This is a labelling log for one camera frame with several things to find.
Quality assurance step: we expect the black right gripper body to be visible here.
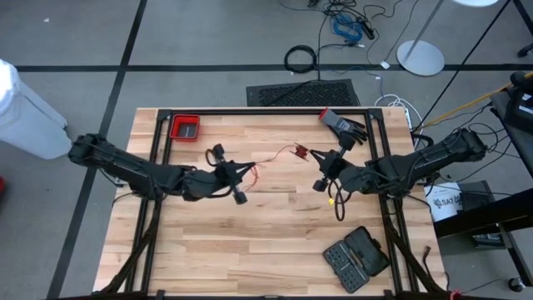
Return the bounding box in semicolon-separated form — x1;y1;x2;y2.
332;163;374;195

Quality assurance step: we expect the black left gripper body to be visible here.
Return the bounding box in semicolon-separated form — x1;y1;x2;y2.
182;167;232;203

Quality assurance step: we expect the black labelled cable spool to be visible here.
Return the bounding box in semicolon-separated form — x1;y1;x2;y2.
293;142;310;162

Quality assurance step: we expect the thin red wire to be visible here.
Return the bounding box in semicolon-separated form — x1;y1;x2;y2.
243;143;307;193

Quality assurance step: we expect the grey work glove red cuff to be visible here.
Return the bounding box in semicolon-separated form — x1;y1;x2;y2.
318;107;370;146

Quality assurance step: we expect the red plastic bin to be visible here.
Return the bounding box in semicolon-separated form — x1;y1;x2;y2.
169;113;202;143

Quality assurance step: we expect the black floor mat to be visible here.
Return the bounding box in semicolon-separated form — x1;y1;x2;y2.
245;78;361;108

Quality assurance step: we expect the white power strip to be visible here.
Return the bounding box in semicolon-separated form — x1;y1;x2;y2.
374;94;419;131

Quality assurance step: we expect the black screwdriver bit case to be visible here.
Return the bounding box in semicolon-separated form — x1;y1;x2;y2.
322;226;391;294

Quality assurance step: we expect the white printed box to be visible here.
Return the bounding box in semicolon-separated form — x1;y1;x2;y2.
424;182;464;223

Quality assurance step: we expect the floor lamp with round base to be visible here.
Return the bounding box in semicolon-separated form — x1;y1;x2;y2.
396;0;501;78

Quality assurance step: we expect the side table on casters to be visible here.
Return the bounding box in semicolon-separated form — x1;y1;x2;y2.
432;82;533;288

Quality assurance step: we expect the black slanted pole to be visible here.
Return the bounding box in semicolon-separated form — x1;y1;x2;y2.
414;0;512;128

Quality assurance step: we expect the black electronic device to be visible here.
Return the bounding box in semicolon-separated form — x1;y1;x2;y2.
506;71;533;135

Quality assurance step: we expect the black aluminium table frame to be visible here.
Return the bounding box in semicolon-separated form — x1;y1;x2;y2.
93;107;449;300

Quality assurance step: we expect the coiled black floor cable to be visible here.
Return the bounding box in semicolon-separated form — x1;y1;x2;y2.
283;44;320;75

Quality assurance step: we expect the blue floor cable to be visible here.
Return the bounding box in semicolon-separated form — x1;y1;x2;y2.
331;14;364;43

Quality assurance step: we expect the yellow floor cable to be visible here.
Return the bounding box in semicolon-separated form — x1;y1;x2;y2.
420;70;533;128

